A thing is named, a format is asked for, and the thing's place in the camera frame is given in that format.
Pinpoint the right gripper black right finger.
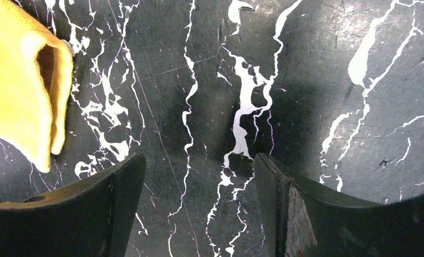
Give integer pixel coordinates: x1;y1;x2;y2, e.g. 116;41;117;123
254;153;424;256

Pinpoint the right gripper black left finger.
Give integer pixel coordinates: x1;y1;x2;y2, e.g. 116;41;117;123
0;154;146;256

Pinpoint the orange towel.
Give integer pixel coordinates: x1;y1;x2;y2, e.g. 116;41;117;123
0;1;73;173

